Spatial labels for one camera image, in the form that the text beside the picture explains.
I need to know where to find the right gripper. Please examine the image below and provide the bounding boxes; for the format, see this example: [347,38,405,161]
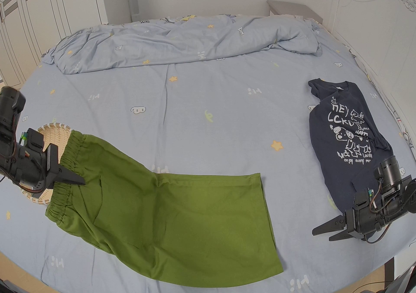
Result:
[312,202,407,242]

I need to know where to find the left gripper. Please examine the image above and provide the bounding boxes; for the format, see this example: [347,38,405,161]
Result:
[0,142,60,193]

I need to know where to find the green shorts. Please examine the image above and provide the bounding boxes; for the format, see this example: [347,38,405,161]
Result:
[44,129,284,286]

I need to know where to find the round woven basket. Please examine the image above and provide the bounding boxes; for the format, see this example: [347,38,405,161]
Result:
[19,122,77,203]

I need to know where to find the bed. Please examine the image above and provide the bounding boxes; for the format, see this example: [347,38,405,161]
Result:
[0,0,416,293]

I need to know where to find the dark blue printed T-shirt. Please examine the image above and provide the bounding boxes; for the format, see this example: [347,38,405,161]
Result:
[308,78,395,214]

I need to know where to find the white wardrobe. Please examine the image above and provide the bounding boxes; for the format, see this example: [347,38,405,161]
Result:
[0,0,109,97]

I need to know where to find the pale blue quilt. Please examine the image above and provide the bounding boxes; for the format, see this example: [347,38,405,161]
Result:
[42,14,323,74]

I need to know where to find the grey bedside table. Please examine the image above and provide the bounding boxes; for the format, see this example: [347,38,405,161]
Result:
[266,0,324,26]

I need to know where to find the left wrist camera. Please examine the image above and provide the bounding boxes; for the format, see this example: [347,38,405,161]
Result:
[20,127,45,153]

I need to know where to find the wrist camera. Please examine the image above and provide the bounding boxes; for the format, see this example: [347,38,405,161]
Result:
[20,127,45,153]
[354,189,372,210]

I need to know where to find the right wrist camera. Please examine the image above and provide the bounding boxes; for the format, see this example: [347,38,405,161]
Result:
[354,189,372,210]

